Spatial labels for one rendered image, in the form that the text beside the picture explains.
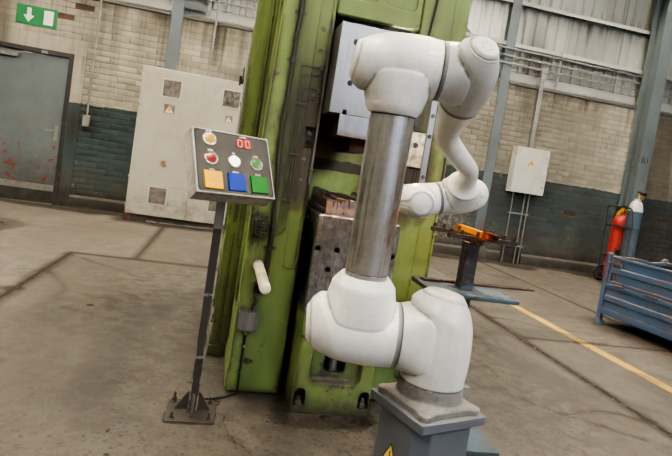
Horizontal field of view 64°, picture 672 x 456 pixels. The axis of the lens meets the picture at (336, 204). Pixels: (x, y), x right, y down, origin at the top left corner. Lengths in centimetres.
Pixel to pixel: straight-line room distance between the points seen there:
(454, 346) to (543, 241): 867
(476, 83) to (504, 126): 820
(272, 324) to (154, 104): 546
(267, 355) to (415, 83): 180
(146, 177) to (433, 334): 671
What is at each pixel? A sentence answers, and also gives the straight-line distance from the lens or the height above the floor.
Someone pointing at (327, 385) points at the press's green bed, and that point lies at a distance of 258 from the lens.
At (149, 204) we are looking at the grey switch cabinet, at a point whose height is 26.
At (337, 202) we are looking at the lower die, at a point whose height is 97.
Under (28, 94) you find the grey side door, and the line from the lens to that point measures 877.
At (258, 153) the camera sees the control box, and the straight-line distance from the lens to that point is 229.
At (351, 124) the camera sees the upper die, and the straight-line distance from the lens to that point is 243.
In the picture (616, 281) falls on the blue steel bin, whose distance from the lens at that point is 600.
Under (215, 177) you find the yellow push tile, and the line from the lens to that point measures 213.
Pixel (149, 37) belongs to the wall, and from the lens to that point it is 851.
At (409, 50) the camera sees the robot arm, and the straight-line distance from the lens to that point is 119.
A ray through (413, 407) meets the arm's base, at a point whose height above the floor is 62.
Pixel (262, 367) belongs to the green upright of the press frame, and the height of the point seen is 13.
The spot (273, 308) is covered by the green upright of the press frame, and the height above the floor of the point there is 42.
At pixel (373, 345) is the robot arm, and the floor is 74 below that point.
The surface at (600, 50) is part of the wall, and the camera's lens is 1062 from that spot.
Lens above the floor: 112
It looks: 4 degrees down
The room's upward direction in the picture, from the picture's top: 9 degrees clockwise
